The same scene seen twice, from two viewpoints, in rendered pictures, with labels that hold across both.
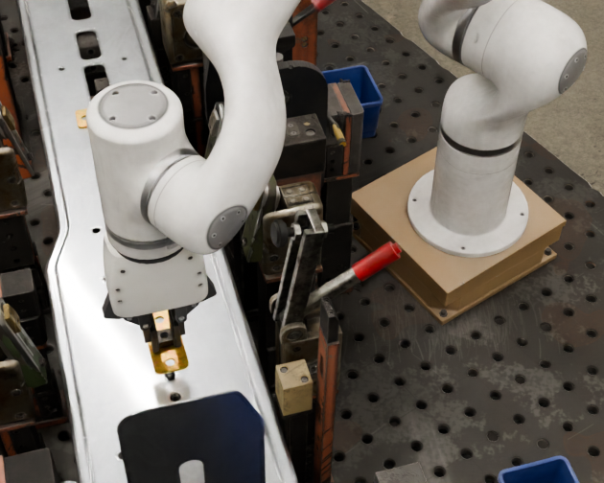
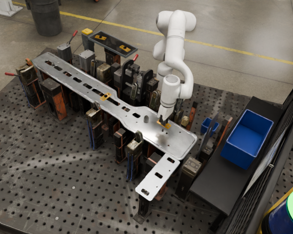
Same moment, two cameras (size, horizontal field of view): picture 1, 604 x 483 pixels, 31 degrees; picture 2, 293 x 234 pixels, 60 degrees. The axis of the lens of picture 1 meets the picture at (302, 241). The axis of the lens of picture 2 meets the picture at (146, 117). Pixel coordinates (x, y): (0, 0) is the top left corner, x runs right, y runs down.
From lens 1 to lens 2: 0.89 m
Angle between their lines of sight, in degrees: 27
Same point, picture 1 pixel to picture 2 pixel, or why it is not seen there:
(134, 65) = (100, 86)
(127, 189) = (175, 93)
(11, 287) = (121, 132)
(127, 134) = (176, 83)
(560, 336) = (186, 102)
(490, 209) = not seen: hidden behind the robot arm
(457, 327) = not seen: hidden behind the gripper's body
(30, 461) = (154, 155)
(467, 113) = (166, 69)
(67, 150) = (105, 105)
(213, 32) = (178, 61)
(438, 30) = (161, 55)
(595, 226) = not seen: hidden behind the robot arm
